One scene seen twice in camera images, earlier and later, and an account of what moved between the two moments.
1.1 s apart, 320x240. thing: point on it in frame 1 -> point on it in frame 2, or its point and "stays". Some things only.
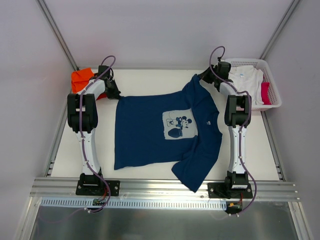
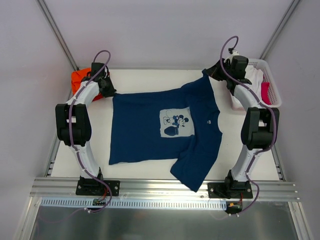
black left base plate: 97,186 stays
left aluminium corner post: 70,59 stays
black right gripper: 207,75 -> 215,70
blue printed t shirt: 182,126 stays
